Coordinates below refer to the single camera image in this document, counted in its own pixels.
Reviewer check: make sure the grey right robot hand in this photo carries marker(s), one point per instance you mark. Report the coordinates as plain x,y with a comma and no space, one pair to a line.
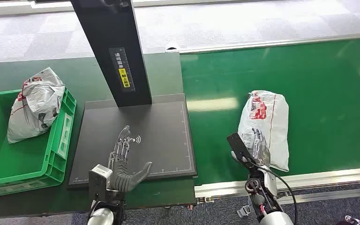
260,152

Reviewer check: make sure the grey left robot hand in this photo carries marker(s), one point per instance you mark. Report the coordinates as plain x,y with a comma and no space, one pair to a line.
122,177

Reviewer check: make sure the white courier bag red print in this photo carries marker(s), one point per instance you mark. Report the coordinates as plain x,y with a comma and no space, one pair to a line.
273,115

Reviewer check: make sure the green conveyor belt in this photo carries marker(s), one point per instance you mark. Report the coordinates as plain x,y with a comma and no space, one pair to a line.
323,102

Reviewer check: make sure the green plastic crate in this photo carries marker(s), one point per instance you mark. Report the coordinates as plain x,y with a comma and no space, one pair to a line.
21,161

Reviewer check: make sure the black yellow column label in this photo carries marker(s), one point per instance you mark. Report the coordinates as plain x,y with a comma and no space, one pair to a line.
122,70

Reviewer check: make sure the crumpled white grey courier bag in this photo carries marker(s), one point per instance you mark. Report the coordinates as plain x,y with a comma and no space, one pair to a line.
34,108

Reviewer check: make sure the dark red floor object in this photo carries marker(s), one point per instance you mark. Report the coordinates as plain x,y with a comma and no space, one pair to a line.
357,221

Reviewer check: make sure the black scanner column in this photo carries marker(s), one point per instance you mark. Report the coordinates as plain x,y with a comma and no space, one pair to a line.
114,37

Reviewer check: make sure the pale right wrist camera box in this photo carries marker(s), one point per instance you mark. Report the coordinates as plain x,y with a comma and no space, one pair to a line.
240,149

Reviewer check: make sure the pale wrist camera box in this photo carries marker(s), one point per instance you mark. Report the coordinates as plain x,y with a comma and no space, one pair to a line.
240,149
99,181

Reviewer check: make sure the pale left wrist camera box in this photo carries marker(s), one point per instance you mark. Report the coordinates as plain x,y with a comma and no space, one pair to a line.
99,181

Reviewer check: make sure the black scanner base plate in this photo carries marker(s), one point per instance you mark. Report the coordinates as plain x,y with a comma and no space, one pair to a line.
155,133

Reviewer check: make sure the wide aluminium conveyor rail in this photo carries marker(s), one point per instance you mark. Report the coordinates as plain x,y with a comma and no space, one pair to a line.
323,178

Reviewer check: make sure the aluminium conveyor frame beam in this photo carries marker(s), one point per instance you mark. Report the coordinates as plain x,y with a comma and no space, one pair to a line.
329,195

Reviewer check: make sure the thin aluminium conveyor rail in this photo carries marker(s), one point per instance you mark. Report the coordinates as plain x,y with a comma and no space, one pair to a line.
276,43

